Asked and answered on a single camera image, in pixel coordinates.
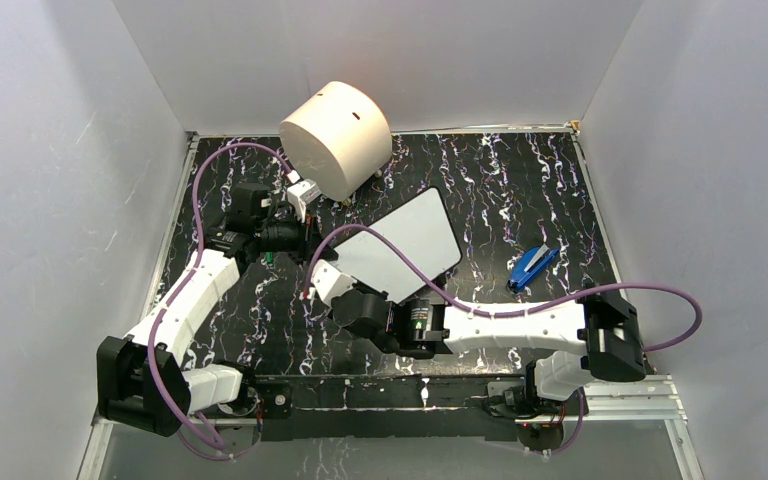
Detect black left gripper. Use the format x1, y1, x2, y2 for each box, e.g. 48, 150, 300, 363
256, 209, 339, 268

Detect cream cylindrical container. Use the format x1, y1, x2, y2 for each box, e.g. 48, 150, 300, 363
279, 81, 392, 202

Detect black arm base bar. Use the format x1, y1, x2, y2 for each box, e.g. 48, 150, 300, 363
195, 374, 564, 445

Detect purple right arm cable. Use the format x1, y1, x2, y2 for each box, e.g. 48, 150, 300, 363
304, 223, 704, 455

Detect blue stapler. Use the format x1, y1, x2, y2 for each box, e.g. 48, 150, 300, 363
506, 244, 559, 293

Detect black framed whiteboard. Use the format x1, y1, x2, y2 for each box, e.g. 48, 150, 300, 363
335, 187, 463, 303

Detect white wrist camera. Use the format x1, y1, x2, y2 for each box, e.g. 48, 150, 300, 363
286, 170, 321, 221
303, 260, 357, 307

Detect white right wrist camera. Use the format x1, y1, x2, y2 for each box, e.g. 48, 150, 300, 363
303, 260, 357, 307

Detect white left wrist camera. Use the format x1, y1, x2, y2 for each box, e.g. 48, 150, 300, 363
286, 170, 321, 221

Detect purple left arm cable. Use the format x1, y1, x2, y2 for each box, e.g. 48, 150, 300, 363
146, 142, 296, 462

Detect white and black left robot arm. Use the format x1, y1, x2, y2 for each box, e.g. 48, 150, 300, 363
96, 180, 322, 437

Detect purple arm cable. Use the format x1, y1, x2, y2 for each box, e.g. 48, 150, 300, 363
304, 223, 704, 455
146, 142, 296, 462

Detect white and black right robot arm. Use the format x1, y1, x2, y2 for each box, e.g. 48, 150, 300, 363
327, 288, 646, 418

